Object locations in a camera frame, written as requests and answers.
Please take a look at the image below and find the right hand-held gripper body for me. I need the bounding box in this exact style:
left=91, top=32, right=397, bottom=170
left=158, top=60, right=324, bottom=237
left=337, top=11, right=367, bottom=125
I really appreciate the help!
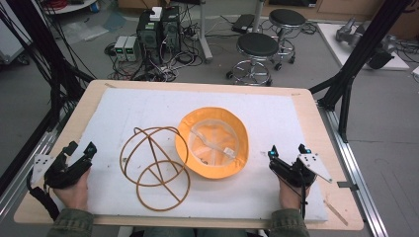
left=268, top=152, right=333, bottom=189

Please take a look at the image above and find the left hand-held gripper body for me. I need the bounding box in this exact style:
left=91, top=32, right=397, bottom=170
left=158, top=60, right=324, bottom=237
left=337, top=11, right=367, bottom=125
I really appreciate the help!
left=30, top=148, right=93, bottom=190

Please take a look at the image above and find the brown wire hat stand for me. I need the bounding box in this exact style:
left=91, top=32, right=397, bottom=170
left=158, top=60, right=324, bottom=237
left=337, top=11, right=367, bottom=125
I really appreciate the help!
left=119, top=125, right=192, bottom=212

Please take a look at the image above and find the orange bucket hat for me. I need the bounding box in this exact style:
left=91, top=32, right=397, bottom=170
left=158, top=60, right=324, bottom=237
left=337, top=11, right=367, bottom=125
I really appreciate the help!
left=174, top=106, right=250, bottom=181

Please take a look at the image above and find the person's left hand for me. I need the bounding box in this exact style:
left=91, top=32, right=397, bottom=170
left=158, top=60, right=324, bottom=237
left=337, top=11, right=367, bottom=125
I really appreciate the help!
left=52, top=167, right=92, bottom=212

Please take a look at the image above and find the person's right hand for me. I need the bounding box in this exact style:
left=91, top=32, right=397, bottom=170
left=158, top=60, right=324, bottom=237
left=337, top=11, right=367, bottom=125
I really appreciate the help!
left=278, top=177, right=312, bottom=211

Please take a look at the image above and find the wooden table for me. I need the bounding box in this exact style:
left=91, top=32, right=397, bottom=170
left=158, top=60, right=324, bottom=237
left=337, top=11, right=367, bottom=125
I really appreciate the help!
left=13, top=79, right=365, bottom=231

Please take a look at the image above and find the thin wooden stick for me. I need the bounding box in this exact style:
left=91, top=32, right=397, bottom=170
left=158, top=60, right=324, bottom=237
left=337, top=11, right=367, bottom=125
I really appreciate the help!
left=323, top=199, right=349, bottom=227

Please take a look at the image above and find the white foam mat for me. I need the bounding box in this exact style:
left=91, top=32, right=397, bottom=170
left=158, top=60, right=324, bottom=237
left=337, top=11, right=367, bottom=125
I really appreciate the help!
left=53, top=87, right=329, bottom=222

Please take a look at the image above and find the grey power supply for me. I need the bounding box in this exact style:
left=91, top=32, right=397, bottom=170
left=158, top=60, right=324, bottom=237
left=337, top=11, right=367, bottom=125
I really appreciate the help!
left=125, top=36, right=141, bottom=62
left=113, top=35, right=129, bottom=62

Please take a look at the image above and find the black round stool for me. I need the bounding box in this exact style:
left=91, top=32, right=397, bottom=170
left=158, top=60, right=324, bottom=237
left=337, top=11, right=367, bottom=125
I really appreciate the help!
left=225, top=32, right=281, bottom=88
left=268, top=8, right=307, bottom=72

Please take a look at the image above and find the white floor board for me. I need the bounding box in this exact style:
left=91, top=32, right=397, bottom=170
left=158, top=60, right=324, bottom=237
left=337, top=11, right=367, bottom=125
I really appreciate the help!
left=316, top=22, right=411, bottom=72

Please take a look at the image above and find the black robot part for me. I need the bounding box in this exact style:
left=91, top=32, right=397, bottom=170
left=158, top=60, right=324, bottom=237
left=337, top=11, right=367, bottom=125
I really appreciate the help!
left=366, top=34, right=397, bottom=70

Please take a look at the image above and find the grey equipment case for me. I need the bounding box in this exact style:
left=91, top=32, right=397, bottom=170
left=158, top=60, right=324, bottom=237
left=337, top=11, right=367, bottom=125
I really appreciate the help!
left=0, top=16, right=32, bottom=66

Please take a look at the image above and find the grey robot part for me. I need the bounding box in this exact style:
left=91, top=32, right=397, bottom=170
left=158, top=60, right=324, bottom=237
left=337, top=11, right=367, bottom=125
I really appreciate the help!
left=334, top=17, right=368, bottom=47

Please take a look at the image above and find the black computer tower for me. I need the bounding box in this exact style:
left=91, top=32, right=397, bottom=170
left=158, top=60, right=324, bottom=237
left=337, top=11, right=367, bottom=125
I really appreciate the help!
left=160, top=5, right=183, bottom=54
left=135, top=9, right=163, bottom=66

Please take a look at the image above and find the black flat device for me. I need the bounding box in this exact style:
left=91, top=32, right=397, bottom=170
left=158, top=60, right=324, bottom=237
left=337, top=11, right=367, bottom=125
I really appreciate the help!
left=230, top=13, right=256, bottom=35

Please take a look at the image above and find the grey metal table leg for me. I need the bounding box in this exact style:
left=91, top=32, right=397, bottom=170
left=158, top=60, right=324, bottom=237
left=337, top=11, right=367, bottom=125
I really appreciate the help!
left=197, top=0, right=214, bottom=64

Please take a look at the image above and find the white round table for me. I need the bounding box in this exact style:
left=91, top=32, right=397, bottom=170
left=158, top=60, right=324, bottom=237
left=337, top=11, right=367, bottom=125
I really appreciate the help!
left=42, top=0, right=99, bottom=16

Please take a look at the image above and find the white box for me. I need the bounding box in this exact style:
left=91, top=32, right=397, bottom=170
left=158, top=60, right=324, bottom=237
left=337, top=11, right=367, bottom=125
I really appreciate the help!
left=149, top=6, right=164, bottom=23

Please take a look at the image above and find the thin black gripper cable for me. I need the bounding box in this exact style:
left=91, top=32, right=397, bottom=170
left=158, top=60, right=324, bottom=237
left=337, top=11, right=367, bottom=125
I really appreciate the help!
left=297, top=183, right=308, bottom=221

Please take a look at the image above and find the aluminium rail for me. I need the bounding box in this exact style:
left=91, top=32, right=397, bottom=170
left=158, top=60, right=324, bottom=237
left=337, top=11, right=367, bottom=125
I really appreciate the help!
left=317, top=104, right=390, bottom=237
left=0, top=124, right=68, bottom=222

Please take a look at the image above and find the grey metal bracket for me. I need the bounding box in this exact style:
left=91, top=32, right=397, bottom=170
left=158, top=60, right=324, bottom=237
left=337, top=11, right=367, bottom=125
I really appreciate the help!
left=336, top=181, right=360, bottom=193

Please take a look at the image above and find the black frame post with cables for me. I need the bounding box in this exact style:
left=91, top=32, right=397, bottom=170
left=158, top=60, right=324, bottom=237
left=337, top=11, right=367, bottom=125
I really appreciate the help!
left=0, top=0, right=97, bottom=132

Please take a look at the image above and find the tangle of floor cables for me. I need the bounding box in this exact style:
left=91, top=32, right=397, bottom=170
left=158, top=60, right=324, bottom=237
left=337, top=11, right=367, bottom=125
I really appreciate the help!
left=104, top=19, right=207, bottom=83

